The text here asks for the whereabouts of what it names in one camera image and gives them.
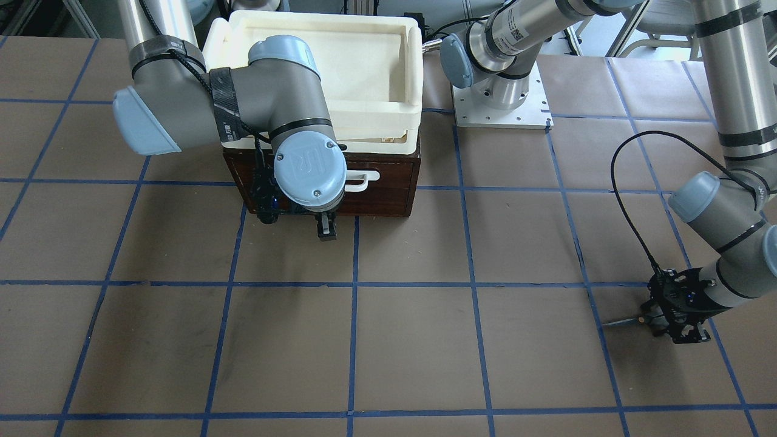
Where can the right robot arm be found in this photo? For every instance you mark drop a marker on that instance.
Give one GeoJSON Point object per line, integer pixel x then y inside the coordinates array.
{"type": "Point", "coordinates": [175, 103]}

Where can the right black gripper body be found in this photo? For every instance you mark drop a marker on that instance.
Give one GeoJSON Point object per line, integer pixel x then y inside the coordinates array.
{"type": "Point", "coordinates": [326, 226]}

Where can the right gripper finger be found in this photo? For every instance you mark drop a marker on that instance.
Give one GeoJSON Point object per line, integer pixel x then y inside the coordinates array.
{"type": "Point", "coordinates": [326, 226]}

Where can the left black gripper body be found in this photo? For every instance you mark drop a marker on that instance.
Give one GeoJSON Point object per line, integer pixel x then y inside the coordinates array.
{"type": "Point", "coordinates": [658, 321]}

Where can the cream drawer handle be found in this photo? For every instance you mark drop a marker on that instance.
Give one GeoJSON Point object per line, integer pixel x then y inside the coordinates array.
{"type": "Point", "coordinates": [358, 181]}

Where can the dark wooden drawer box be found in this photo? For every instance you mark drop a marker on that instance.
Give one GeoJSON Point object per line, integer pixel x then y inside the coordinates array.
{"type": "Point", "coordinates": [378, 184]}

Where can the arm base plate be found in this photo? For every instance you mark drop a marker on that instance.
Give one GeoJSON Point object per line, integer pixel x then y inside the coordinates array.
{"type": "Point", "coordinates": [502, 103]}

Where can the cream plastic tray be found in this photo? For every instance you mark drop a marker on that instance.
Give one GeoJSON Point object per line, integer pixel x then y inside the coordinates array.
{"type": "Point", "coordinates": [371, 67]}

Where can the grey orange scissors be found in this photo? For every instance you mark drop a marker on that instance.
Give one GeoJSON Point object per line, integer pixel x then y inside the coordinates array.
{"type": "Point", "coordinates": [632, 321]}

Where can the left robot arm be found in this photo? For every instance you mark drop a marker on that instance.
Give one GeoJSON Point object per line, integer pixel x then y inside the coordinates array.
{"type": "Point", "coordinates": [551, 253]}

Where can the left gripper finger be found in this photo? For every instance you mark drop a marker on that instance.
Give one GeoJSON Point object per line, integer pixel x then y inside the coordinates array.
{"type": "Point", "coordinates": [692, 335]}
{"type": "Point", "coordinates": [654, 318]}

